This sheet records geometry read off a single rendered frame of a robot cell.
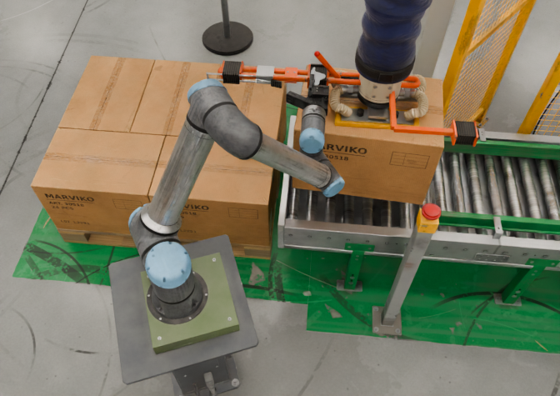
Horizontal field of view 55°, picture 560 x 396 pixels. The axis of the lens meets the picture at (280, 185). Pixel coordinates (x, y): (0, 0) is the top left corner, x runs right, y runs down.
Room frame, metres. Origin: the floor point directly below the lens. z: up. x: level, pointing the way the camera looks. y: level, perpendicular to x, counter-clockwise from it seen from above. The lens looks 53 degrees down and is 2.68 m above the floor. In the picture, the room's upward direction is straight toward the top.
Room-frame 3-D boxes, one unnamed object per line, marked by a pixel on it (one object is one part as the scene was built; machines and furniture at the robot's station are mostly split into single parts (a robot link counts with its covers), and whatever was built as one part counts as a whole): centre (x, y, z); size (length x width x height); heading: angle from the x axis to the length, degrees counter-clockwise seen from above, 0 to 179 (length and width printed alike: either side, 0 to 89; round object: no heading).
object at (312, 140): (1.33, -0.12, 1.21); 0.12 x 0.09 x 0.10; 174
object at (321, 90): (1.50, -0.14, 1.21); 0.12 x 0.09 x 0.08; 174
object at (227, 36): (3.42, 0.41, 0.31); 0.40 x 0.40 x 0.62
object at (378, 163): (1.62, -0.38, 0.88); 0.60 x 0.40 x 0.40; 81
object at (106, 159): (2.02, 0.60, 0.34); 1.20 x 1.00 x 0.40; 84
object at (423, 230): (1.10, -0.56, 0.50); 0.07 x 0.07 x 1.00; 84
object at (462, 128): (1.33, -0.68, 1.21); 0.09 x 0.08 x 0.05; 175
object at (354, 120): (1.52, -0.40, 1.11); 0.34 x 0.10 x 0.05; 85
